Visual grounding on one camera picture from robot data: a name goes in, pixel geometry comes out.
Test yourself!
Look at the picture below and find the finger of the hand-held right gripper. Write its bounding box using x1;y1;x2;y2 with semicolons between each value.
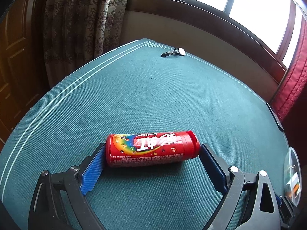
275;195;301;228

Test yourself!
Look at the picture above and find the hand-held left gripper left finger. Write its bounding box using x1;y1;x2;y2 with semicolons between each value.
28;142;107;230

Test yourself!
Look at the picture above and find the brown wooden door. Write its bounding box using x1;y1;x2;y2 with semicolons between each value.
0;0;51;144

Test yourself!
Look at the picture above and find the clear plastic container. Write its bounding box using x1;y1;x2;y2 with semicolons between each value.
283;147;301;206

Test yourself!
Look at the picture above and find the red candy tube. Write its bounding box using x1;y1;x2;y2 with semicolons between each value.
106;131;201;168

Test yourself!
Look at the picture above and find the beige patterned curtain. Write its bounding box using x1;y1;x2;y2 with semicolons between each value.
44;0;133;89

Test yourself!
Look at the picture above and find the black phone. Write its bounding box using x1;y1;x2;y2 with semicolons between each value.
266;103;285;132

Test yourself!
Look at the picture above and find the red quilted curtain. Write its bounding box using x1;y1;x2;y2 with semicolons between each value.
270;25;307;122

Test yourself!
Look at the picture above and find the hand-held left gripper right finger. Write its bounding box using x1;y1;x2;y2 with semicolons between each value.
199;143;281;230

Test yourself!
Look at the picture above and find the green table cloth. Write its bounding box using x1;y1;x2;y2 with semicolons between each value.
0;38;298;230

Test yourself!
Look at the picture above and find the wooden framed window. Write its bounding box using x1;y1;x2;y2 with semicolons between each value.
125;0;307;84

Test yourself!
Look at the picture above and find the black strap wristwatch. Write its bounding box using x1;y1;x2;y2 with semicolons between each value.
161;48;186;58

